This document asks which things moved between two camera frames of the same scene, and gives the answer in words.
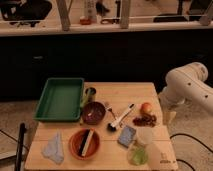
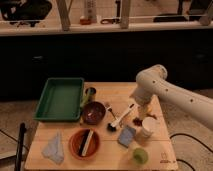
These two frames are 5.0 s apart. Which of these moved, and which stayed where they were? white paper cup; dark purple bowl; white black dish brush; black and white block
Moved: white paper cup
Stayed: white black dish brush; black and white block; dark purple bowl
